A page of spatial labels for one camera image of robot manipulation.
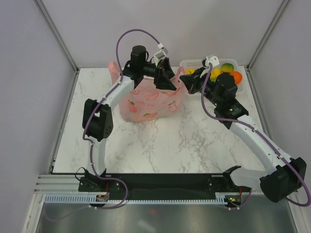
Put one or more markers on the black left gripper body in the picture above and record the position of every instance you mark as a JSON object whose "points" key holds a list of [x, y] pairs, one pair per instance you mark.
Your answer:
{"points": [[155, 72]]}

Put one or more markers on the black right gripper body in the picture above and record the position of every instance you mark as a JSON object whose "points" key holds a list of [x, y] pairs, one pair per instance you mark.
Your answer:
{"points": [[209, 92]]}

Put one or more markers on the pink plastic bag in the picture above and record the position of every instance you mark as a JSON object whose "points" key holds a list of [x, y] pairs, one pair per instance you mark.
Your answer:
{"points": [[146, 102]]}

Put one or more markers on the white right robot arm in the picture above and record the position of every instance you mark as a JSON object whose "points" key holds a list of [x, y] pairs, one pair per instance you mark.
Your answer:
{"points": [[282, 174]]}

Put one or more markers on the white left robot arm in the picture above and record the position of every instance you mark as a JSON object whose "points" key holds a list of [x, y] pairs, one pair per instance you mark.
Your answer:
{"points": [[97, 117]]}

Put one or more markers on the yellow fake lemon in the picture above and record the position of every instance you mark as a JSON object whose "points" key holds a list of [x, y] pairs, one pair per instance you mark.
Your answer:
{"points": [[214, 74]]}

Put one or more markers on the orange fake orange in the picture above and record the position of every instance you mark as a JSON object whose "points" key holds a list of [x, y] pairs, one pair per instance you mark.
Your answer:
{"points": [[237, 77]]}

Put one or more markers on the yellow green fake mango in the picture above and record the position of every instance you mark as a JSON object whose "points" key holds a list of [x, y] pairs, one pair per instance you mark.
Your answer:
{"points": [[227, 68]]}

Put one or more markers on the yellow fake apple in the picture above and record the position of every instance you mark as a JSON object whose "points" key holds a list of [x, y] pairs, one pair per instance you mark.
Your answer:
{"points": [[190, 71]]}

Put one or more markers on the white plastic basket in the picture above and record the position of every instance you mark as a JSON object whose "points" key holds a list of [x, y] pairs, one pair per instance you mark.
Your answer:
{"points": [[197, 63]]}

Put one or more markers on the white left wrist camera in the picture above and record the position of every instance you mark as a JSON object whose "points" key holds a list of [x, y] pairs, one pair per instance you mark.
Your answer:
{"points": [[161, 53]]}

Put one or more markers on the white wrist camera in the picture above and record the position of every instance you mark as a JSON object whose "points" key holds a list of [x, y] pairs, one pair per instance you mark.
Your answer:
{"points": [[210, 60], [161, 53]]}

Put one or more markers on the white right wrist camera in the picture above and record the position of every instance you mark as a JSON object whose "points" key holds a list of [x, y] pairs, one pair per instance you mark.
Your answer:
{"points": [[210, 60]]}

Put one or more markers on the left aluminium frame post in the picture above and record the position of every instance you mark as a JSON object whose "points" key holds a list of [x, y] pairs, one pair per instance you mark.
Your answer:
{"points": [[49, 21]]}

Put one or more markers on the aluminium frame post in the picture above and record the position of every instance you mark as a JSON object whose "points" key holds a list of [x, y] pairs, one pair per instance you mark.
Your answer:
{"points": [[49, 21], [268, 32]]}

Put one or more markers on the white cable duct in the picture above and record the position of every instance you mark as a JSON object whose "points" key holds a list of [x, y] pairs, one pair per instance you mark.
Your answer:
{"points": [[95, 199]]}

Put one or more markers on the right aluminium frame post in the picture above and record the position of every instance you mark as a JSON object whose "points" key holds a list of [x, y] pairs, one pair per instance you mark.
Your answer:
{"points": [[268, 32]]}

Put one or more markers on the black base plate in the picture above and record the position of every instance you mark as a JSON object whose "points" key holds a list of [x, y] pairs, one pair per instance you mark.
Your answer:
{"points": [[155, 186]]}

